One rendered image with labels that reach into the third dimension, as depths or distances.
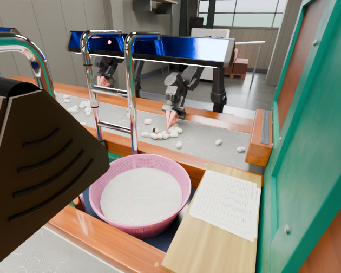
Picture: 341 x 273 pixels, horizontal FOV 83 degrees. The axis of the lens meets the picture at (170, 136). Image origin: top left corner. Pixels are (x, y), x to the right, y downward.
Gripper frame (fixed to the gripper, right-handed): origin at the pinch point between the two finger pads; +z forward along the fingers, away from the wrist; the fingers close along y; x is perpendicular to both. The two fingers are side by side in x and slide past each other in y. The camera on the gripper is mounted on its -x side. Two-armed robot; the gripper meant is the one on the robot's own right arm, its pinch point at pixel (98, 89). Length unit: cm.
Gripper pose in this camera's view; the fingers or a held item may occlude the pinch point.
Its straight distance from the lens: 119.5
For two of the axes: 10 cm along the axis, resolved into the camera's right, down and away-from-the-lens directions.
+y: 9.1, 2.3, -3.5
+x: 2.5, 3.8, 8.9
